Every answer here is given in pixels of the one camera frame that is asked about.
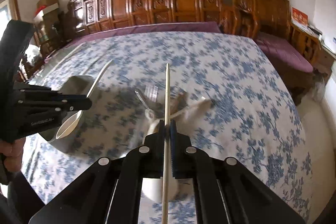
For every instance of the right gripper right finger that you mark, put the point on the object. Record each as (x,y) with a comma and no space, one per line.
(181,162)

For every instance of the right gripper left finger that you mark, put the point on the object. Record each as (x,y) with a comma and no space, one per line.
(154,158)

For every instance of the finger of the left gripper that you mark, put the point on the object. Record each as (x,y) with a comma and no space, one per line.
(75,102)

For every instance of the white plastic spoon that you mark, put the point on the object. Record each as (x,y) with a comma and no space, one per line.
(71,123)

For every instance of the light wooden chopstick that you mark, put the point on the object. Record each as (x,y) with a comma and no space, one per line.
(166,156)

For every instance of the person's left hand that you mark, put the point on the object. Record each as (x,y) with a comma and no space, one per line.
(13,153)

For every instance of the white ceramic spoon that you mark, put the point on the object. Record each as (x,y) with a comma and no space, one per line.
(153,121)

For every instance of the stacked cardboard boxes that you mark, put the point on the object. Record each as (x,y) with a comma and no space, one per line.
(46,19)

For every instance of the purple sofa cushion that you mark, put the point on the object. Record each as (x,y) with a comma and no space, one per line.
(278,50)

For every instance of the carved wooden sofa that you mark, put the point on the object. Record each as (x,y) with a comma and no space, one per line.
(244,17)

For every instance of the red printed box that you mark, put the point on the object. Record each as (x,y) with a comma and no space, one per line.
(299,17)

